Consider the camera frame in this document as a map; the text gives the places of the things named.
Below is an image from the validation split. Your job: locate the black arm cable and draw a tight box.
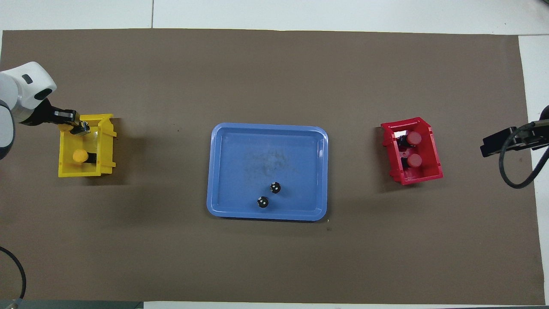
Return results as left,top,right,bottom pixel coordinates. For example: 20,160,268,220
498,121,549,189
0,246,27,303

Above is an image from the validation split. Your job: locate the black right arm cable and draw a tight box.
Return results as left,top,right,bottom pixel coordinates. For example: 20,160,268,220
498,121,549,189

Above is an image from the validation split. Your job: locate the brown paper table mat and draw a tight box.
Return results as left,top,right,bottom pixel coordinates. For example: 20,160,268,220
0,28,546,306

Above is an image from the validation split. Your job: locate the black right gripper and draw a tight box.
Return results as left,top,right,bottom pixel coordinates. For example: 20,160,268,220
480,124,549,158

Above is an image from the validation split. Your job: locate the blue plastic tray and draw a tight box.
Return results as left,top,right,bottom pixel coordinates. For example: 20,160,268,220
206,123,329,222

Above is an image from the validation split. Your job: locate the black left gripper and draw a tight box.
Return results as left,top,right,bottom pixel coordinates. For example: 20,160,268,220
21,100,90,136

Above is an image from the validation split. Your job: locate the red plastic bin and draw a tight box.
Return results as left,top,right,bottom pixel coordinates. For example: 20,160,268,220
380,117,444,186

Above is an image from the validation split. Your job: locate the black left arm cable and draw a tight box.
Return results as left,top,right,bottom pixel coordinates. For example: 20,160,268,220
0,246,27,303

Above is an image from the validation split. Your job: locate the yellow plastic bin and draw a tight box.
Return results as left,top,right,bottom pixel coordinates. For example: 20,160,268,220
58,113,118,178

